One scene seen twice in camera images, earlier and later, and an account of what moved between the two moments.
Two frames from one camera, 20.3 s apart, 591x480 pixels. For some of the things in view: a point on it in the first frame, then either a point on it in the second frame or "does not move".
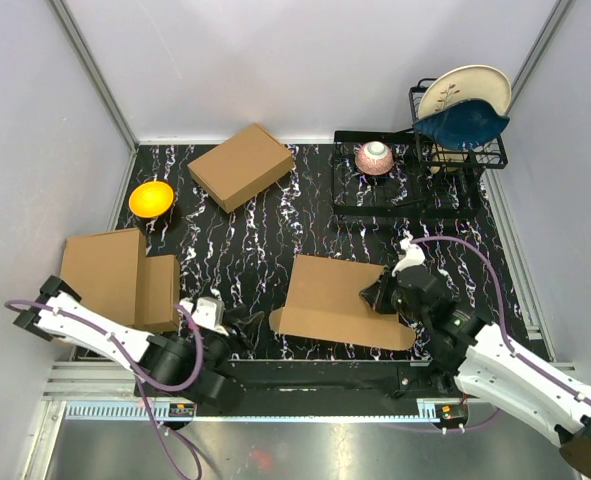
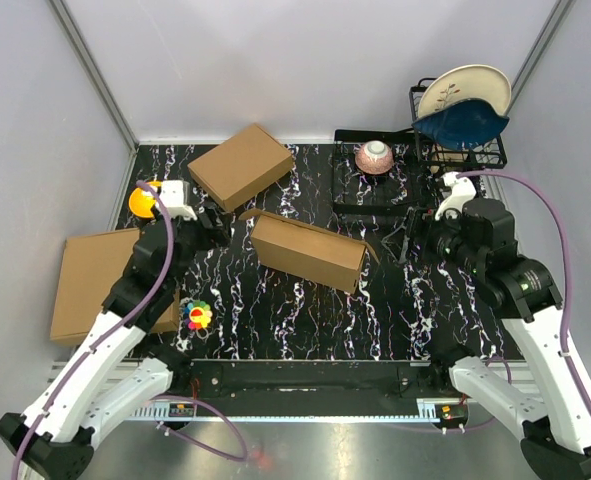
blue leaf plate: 468,124 does not move
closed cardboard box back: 239,167 does not move
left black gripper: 247,330 -> 218,235
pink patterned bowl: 374,158 does not move
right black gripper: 375,294 -> 397,242
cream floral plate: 482,84 does not move
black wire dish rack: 405,173 does not move
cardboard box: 325,302 -> 329,259
